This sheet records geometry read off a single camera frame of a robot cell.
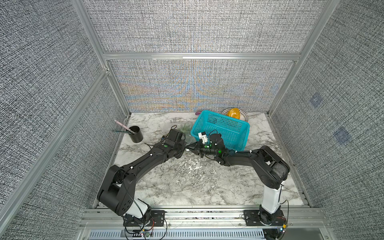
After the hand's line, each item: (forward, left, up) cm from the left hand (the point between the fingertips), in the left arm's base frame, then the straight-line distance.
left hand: (190, 143), depth 87 cm
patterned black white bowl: (+31, -43, -11) cm, 54 cm away
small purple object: (+37, -7, -13) cm, 40 cm away
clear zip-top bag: (+17, +3, -7) cm, 19 cm away
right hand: (-2, +3, +3) cm, 5 cm away
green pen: (+11, +42, -1) cm, 43 cm away
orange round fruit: (+28, -33, -5) cm, 44 cm away
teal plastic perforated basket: (+15, -32, -12) cm, 37 cm away
